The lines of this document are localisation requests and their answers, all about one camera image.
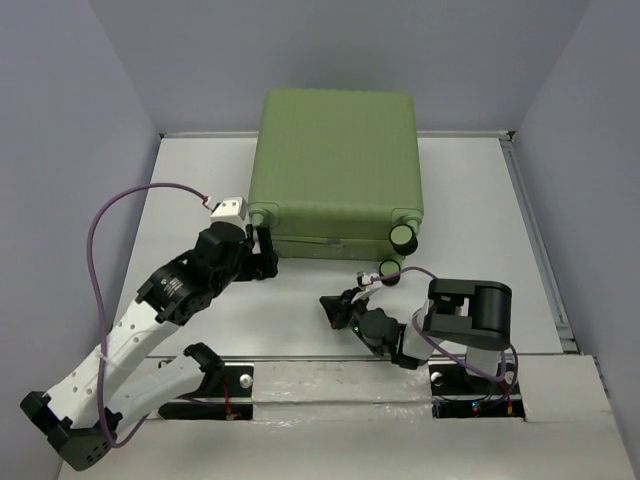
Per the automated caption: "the green hard-shell suitcase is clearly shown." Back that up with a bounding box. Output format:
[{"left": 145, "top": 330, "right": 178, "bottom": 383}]
[{"left": 248, "top": 87, "right": 424, "bottom": 286}]

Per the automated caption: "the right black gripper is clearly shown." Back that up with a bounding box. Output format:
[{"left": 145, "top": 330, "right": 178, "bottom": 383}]
[{"left": 320, "top": 285, "right": 370, "bottom": 337}]

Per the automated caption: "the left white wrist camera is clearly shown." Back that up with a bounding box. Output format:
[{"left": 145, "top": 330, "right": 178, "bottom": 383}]
[{"left": 209, "top": 197, "right": 248, "bottom": 229}]

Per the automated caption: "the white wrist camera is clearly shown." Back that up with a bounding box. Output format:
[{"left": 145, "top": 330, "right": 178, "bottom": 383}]
[
  {"left": 352, "top": 272, "right": 383, "bottom": 302},
  {"left": 209, "top": 197, "right": 248, "bottom": 229}
]

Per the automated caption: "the aluminium rail across table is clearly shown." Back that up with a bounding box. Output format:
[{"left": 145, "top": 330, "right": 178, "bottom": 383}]
[{"left": 145, "top": 354, "right": 391, "bottom": 363}]

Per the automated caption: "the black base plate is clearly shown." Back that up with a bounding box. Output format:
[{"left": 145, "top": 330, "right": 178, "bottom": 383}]
[
  {"left": 156, "top": 363, "right": 254, "bottom": 421},
  {"left": 429, "top": 362, "right": 526, "bottom": 420}
]

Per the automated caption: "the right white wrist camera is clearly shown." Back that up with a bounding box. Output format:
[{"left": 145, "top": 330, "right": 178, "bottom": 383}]
[{"left": 352, "top": 272, "right": 383, "bottom": 302}]

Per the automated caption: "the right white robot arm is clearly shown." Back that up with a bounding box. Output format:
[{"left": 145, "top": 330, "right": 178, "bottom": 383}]
[{"left": 319, "top": 275, "right": 512, "bottom": 392}]

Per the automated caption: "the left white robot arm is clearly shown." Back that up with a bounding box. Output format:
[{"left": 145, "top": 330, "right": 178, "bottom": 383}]
[{"left": 20, "top": 221, "right": 278, "bottom": 471}]

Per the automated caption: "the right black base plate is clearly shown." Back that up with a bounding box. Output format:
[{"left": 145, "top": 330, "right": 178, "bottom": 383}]
[{"left": 429, "top": 362, "right": 526, "bottom": 420}]

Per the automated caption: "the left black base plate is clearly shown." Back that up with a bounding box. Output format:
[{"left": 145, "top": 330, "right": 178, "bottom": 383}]
[{"left": 156, "top": 363, "right": 254, "bottom": 421}]

